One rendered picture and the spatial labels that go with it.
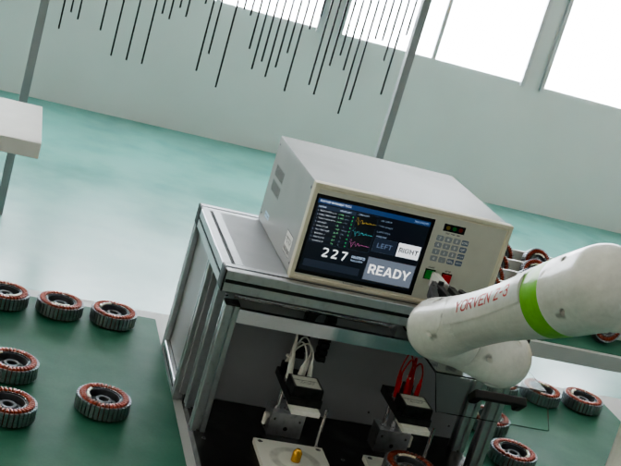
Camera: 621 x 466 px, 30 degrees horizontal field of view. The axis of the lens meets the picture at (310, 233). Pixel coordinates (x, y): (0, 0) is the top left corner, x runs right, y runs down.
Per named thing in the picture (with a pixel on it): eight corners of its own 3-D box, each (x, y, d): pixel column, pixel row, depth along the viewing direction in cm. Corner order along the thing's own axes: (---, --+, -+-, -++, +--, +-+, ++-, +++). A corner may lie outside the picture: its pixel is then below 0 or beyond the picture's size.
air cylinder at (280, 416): (299, 439, 244) (306, 416, 243) (265, 434, 242) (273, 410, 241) (294, 428, 249) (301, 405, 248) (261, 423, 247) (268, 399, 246)
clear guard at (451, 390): (548, 432, 224) (558, 404, 222) (435, 412, 217) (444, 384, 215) (489, 360, 254) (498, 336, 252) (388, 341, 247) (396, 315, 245)
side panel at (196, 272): (185, 401, 252) (223, 264, 243) (172, 398, 251) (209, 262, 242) (173, 348, 277) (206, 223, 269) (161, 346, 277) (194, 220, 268)
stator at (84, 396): (128, 403, 242) (133, 387, 241) (126, 428, 232) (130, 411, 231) (76, 392, 240) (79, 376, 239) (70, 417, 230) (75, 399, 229)
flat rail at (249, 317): (506, 373, 247) (511, 361, 246) (227, 321, 229) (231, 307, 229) (505, 371, 248) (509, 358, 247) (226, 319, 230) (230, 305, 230)
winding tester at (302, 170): (483, 316, 245) (514, 226, 240) (288, 277, 233) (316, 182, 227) (428, 254, 281) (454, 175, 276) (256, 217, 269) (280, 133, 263)
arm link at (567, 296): (673, 333, 155) (674, 245, 159) (597, 316, 150) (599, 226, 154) (585, 349, 171) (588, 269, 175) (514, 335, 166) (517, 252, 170)
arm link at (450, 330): (574, 350, 170) (589, 282, 174) (511, 321, 167) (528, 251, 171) (442, 374, 202) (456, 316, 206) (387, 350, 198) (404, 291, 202)
